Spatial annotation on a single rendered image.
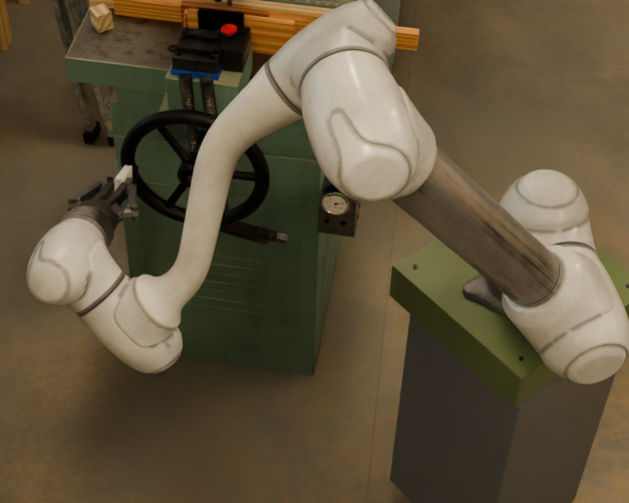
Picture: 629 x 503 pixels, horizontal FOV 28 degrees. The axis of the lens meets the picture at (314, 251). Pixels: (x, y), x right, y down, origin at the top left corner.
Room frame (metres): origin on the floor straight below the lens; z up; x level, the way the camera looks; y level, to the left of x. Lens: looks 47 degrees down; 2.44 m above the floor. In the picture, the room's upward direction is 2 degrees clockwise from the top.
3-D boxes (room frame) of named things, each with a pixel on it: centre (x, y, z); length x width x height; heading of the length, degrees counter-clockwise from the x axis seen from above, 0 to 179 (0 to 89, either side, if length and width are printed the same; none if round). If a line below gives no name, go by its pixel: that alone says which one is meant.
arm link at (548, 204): (1.57, -0.40, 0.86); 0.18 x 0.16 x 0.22; 12
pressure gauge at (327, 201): (1.84, -0.04, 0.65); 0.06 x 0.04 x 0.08; 82
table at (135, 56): (1.97, 0.20, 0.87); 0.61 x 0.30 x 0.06; 82
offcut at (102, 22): (2.06, 0.45, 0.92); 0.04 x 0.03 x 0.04; 35
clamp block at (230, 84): (1.89, 0.21, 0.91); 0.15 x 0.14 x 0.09; 82
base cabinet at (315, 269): (2.20, 0.17, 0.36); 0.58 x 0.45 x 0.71; 172
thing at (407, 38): (2.07, 0.12, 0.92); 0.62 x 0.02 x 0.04; 82
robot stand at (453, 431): (1.58, -0.40, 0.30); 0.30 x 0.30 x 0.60; 40
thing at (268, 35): (2.01, 0.16, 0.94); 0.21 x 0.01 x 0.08; 82
